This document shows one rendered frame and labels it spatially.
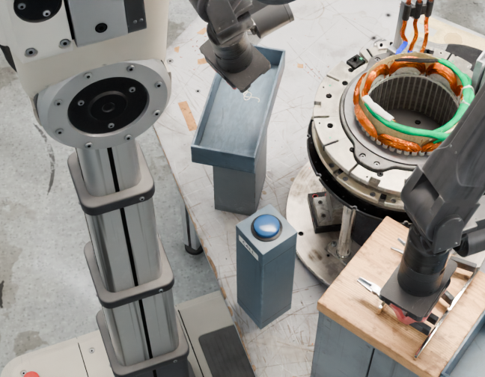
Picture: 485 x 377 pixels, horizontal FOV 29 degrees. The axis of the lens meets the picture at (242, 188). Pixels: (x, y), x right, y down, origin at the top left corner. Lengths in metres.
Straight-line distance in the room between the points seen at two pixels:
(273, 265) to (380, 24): 0.82
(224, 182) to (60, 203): 1.16
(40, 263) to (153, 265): 1.21
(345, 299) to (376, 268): 0.07
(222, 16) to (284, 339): 0.61
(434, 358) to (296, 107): 0.78
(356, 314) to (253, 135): 0.39
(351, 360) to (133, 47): 0.65
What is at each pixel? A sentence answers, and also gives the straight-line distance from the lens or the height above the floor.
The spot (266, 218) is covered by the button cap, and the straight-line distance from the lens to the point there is 1.45.
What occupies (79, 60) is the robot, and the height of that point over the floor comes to 1.53.
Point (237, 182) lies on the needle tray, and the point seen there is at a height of 0.88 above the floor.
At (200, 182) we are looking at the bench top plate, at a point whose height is 0.78.
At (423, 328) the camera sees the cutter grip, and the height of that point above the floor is 1.10.
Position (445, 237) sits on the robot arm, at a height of 1.33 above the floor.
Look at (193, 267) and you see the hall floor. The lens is 2.62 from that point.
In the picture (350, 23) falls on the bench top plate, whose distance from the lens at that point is 2.12.
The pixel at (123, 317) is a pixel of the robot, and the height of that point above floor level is 0.85.
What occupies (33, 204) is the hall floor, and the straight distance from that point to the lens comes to 2.81.
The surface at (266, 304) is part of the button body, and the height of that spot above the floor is 0.86.
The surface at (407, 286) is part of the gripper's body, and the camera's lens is 1.23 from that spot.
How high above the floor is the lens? 2.25
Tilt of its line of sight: 54 degrees down
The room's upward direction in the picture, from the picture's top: straight up
